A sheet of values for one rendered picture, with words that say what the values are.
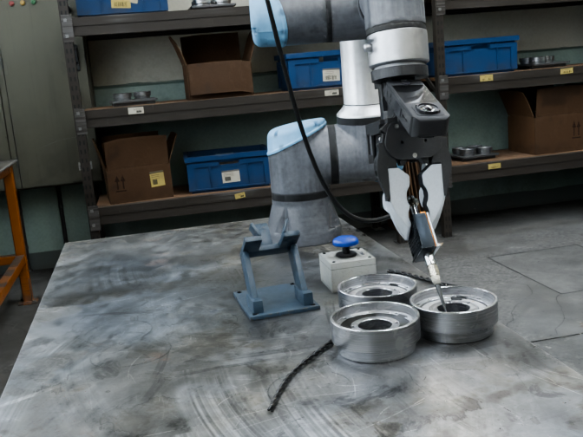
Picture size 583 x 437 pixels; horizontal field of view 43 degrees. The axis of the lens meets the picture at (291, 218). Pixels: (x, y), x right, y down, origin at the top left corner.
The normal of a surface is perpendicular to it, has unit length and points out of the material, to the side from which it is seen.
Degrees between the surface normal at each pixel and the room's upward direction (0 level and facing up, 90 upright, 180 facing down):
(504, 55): 90
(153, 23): 90
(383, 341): 90
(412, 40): 81
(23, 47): 90
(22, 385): 0
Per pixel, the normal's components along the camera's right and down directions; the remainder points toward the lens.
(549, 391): -0.08, -0.98
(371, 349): -0.19, 0.21
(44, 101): 0.21, 0.18
